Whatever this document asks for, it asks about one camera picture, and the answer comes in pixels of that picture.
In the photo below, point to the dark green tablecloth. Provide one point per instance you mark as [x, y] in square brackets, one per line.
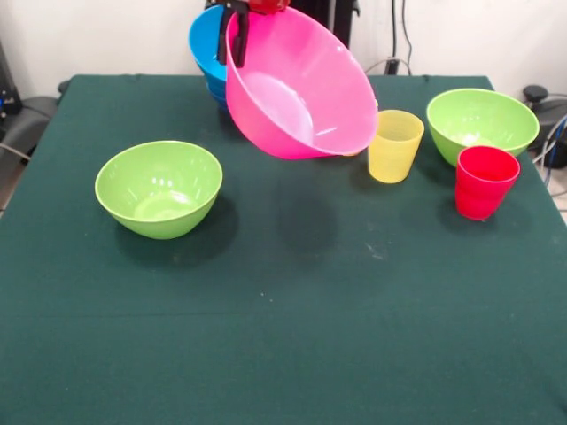
[283, 332]

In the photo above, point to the pale yellow translucent cup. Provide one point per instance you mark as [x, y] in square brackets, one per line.
[394, 150]

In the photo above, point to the small dark blue bowl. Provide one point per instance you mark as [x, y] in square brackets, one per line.
[221, 102]

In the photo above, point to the grey pedestal foot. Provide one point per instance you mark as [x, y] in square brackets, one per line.
[549, 110]
[31, 119]

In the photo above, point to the green plastic bowl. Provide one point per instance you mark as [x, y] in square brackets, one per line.
[158, 195]
[483, 119]

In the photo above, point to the large blue plastic bowl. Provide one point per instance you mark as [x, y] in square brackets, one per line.
[206, 48]

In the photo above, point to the red plastic cup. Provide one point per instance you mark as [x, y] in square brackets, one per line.
[485, 190]

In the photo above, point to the small light blue bowl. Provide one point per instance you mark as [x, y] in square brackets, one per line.
[217, 88]

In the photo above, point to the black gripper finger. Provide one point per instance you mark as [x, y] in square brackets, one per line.
[240, 40]
[222, 37]

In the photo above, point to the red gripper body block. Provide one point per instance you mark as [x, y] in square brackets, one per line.
[268, 5]

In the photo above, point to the large pink plastic bowl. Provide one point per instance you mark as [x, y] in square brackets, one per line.
[319, 88]

